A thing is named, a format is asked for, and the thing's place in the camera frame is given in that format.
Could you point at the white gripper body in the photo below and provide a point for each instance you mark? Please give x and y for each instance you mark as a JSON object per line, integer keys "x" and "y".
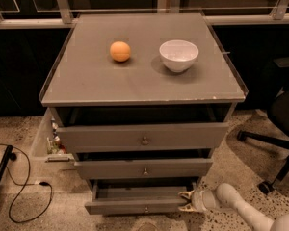
{"x": 197, "y": 200}

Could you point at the grey bottom drawer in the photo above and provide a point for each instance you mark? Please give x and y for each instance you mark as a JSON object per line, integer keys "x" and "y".
{"x": 138, "y": 197}

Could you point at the grey drawer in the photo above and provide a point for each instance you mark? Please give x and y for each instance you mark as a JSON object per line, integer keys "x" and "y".
{"x": 138, "y": 197}
{"x": 143, "y": 164}
{"x": 140, "y": 128}

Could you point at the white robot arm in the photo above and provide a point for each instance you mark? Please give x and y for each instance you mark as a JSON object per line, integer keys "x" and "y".
{"x": 226, "y": 197}

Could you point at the grey top drawer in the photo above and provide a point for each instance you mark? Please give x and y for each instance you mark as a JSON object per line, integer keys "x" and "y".
{"x": 140, "y": 128}

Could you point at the grey middle drawer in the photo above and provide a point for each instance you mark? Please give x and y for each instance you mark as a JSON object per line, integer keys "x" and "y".
{"x": 143, "y": 164}

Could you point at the grey drawer cabinet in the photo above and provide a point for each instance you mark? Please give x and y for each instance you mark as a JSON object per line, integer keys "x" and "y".
{"x": 87, "y": 76}

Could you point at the black office chair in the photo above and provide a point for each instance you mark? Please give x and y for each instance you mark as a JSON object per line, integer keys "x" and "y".
{"x": 278, "y": 114}

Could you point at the white bowl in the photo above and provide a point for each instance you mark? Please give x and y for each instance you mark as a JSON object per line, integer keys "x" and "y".
{"x": 178, "y": 55}

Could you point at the clear plastic storage bin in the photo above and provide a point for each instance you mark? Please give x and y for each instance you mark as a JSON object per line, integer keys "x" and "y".
{"x": 42, "y": 148}

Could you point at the orange fruit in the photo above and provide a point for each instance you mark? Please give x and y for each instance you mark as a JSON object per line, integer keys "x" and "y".
{"x": 120, "y": 51}

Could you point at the metal window railing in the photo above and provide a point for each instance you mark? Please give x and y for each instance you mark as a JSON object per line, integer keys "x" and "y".
{"x": 63, "y": 13}

